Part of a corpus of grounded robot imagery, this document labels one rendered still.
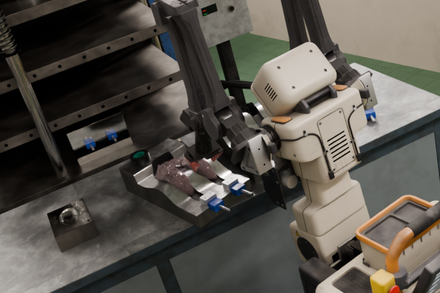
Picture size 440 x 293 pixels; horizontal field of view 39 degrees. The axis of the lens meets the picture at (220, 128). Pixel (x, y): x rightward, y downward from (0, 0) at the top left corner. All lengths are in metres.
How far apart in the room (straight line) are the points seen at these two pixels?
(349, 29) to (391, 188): 2.82
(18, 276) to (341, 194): 1.18
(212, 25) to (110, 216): 1.11
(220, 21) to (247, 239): 1.14
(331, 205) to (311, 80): 0.43
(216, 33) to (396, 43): 2.26
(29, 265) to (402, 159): 1.53
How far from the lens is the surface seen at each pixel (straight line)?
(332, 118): 1.81
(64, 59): 2.81
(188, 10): 1.77
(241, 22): 3.10
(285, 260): 2.56
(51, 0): 2.79
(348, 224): 2.06
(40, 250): 2.44
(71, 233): 2.34
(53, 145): 2.87
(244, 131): 1.78
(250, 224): 2.39
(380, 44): 5.15
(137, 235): 2.28
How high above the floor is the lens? 2.03
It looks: 26 degrees down
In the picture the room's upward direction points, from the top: 16 degrees counter-clockwise
